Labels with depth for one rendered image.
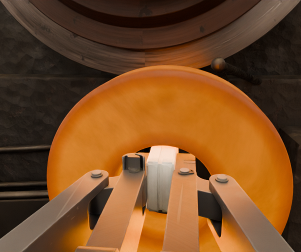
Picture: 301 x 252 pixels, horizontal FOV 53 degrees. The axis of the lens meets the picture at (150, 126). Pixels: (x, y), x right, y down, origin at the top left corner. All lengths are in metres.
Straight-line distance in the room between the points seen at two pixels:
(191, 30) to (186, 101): 0.22
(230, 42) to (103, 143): 0.25
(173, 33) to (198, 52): 0.04
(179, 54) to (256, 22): 0.10
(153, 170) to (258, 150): 0.06
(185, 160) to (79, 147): 0.06
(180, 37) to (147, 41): 0.04
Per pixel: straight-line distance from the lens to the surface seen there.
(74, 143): 0.19
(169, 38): 0.38
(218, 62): 0.30
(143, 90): 0.17
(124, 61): 0.40
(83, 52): 0.42
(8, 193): 0.53
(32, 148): 0.57
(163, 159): 0.16
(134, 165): 0.16
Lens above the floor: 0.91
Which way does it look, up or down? 14 degrees down
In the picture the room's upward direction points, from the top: straight up
